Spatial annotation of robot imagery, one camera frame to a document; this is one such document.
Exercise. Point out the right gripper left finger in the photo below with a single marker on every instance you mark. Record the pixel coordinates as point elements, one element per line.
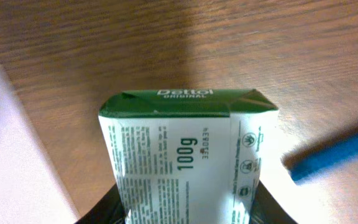
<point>108,210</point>

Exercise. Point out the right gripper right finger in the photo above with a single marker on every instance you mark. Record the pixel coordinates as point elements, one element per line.
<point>266,210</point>

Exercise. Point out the green white soap box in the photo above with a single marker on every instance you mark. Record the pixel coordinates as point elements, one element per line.
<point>187,156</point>

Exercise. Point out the blue disposable razor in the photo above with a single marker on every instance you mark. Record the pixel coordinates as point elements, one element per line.
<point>324,159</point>

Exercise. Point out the white open cardboard box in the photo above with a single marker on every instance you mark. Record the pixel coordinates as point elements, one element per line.
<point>30,189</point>

